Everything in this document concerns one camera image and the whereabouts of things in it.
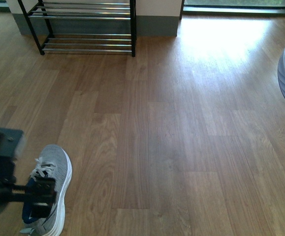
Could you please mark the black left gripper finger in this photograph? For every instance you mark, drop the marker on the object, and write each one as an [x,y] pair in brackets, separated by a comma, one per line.
[38,196]

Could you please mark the black metal shoe rack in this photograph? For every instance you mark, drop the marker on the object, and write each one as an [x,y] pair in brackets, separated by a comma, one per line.
[82,26]

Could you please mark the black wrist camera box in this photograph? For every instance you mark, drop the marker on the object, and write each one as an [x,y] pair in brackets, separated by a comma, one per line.
[12,142]

